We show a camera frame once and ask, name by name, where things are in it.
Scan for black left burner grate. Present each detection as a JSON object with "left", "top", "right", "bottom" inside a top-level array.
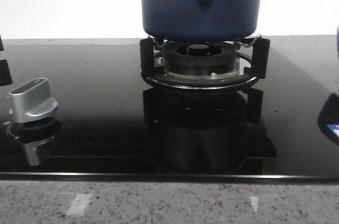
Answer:
[{"left": 0, "top": 33, "right": 13, "bottom": 86}]

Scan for black glass cooktop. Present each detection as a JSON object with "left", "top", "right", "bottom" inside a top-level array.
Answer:
[{"left": 1, "top": 35, "right": 338, "bottom": 183}]

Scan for silver stove control knob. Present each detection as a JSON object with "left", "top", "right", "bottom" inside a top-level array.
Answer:
[{"left": 9, "top": 78, "right": 58, "bottom": 123}]

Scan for black pot support grate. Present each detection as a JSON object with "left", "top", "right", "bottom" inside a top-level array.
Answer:
[{"left": 139, "top": 35, "right": 270, "bottom": 92}]

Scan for black gas burner head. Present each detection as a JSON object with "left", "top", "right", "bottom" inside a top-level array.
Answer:
[{"left": 154, "top": 41, "right": 239, "bottom": 80}]

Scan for blue cooking pot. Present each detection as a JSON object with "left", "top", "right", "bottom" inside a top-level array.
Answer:
[{"left": 141, "top": 0, "right": 260, "bottom": 41}]

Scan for blue ribbed bowl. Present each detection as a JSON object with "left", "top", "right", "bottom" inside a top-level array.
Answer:
[{"left": 336, "top": 26, "right": 339, "bottom": 58}]

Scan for blue label sticker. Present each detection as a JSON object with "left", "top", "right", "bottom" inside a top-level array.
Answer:
[{"left": 327, "top": 124, "right": 339, "bottom": 137}]

